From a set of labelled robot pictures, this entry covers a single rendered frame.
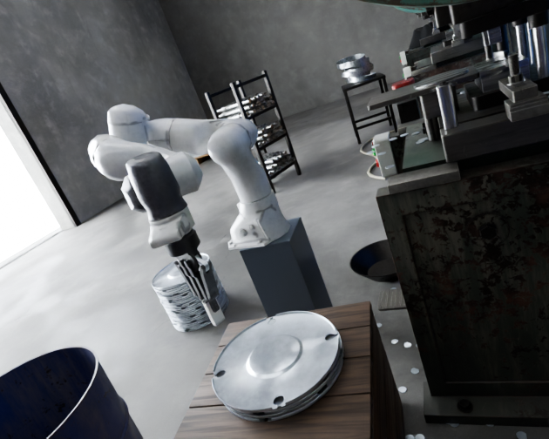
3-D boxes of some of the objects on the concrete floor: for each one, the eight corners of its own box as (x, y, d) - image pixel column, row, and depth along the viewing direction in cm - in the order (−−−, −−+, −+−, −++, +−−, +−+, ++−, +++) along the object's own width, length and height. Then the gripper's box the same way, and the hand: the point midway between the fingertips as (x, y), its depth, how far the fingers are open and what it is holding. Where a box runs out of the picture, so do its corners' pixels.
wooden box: (233, 552, 90) (168, 448, 78) (270, 410, 123) (228, 322, 111) (416, 563, 77) (370, 439, 65) (402, 401, 110) (369, 300, 98)
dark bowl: (349, 293, 165) (344, 280, 163) (358, 256, 191) (354, 244, 188) (424, 286, 153) (420, 271, 150) (423, 247, 178) (420, 233, 176)
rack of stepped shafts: (277, 193, 331) (235, 81, 299) (240, 197, 362) (199, 95, 330) (305, 173, 359) (269, 68, 327) (269, 178, 390) (233, 82, 358)
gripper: (206, 226, 84) (247, 317, 91) (177, 226, 94) (215, 307, 101) (179, 244, 80) (223, 338, 87) (150, 241, 89) (193, 326, 97)
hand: (213, 310), depth 93 cm, fingers closed
